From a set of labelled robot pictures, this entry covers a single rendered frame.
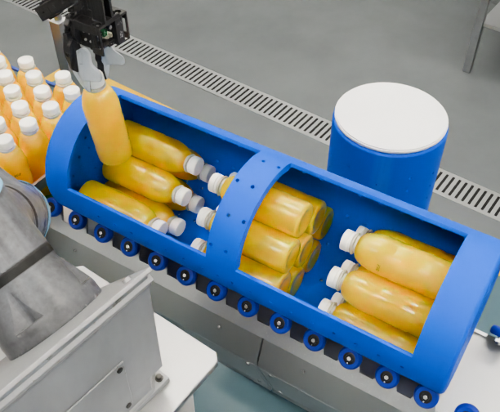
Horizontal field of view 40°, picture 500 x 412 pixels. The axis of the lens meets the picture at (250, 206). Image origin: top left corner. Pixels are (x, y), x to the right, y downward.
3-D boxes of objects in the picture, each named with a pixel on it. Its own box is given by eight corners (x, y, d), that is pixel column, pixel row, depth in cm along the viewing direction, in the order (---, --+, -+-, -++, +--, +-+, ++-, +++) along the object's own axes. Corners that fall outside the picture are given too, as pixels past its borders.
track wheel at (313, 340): (328, 335, 127) (331, 333, 129) (306, 324, 129) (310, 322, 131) (319, 356, 128) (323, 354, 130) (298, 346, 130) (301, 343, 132)
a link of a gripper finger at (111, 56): (124, 87, 124) (112, 47, 117) (100, 77, 126) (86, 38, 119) (135, 76, 126) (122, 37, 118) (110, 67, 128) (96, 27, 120)
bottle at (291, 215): (317, 203, 128) (234, 169, 135) (305, 202, 121) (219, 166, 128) (303, 239, 129) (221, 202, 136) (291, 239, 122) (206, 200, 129)
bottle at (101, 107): (140, 153, 139) (121, 82, 125) (112, 172, 136) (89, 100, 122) (118, 136, 142) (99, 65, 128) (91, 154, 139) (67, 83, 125)
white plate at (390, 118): (472, 131, 162) (470, 135, 163) (406, 71, 180) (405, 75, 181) (373, 163, 154) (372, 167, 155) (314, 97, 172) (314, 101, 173)
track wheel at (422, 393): (442, 392, 119) (444, 389, 121) (417, 380, 121) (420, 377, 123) (432, 414, 120) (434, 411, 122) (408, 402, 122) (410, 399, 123)
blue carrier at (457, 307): (432, 422, 121) (462, 343, 99) (64, 230, 153) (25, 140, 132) (487, 302, 136) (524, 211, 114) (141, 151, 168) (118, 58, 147)
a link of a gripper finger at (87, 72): (98, 105, 119) (95, 55, 114) (73, 94, 122) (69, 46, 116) (109, 98, 122) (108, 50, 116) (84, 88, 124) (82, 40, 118)
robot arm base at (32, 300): (33, 351, 83) (-19, 288, 82) (-5, 367, 94) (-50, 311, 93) (118, 279, 93) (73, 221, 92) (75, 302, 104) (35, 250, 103)
